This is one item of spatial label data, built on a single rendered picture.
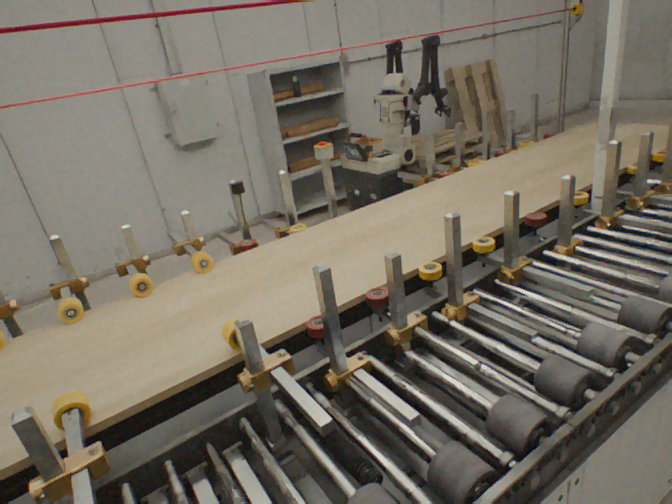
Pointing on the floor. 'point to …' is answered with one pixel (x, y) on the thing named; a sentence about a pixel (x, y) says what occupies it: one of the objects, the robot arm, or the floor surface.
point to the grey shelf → (286, 115)
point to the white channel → (609, 93)
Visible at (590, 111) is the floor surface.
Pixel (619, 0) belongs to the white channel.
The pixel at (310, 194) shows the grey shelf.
